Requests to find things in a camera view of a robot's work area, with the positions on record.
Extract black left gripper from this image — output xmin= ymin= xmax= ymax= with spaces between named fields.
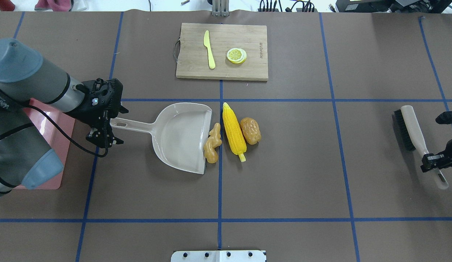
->
xmin=67 ymin=78 xmax=129 ymax=148

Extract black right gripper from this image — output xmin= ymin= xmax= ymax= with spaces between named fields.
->
xmin=420 ymin=111 xmax=452 ymax=173

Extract beige brush black bristles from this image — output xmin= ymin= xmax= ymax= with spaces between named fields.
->
xmin=394 ymin=106 xmax=449 ymax=190

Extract beige plastic dustpan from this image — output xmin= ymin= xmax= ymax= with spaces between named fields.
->
xmin=110 ymin=102 xmax=213 ymax=175

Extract tan toy ginger root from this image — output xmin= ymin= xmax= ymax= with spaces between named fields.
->
xmin=203 ymin=123 xmax=222 ymax=164

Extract yellow toy corn cob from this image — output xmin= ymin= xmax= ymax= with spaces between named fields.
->
xmin=222 ymin=102 xmax=247 ymax=163

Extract brown toy potato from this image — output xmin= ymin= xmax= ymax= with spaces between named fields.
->
xmin=240 ymin=117 xmax=262 ymax=145

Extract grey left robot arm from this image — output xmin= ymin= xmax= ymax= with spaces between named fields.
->
xmin=0 ymin=38 xmax=128 ymax=197

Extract pink plastic bin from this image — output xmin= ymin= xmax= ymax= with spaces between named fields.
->
xmin=0 ymin=98 xmax=76 ymax=190

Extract bamboo cutting board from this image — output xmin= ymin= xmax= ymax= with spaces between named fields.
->
xmin=176 ymin=23 xmax=269 ymax=82

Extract yellow plastic knife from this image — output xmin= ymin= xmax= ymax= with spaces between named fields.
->
xmin=203 ymin=30 xmax=216 ymax=70

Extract yellow lemon slices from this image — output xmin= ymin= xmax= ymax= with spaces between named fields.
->
xmin=227 ymin=48 xmax=247 ymax=64

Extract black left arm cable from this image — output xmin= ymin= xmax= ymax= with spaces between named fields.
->
xmin=25 ymin=104 xmax=109 ymax=158

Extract aluminium frame post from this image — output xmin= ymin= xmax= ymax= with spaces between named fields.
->
xmin=208 ymin=0 xmax=230 ymax=17

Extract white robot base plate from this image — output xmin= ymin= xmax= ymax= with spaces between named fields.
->
xmin=170 ymin=250 xmax=267 ymax=262

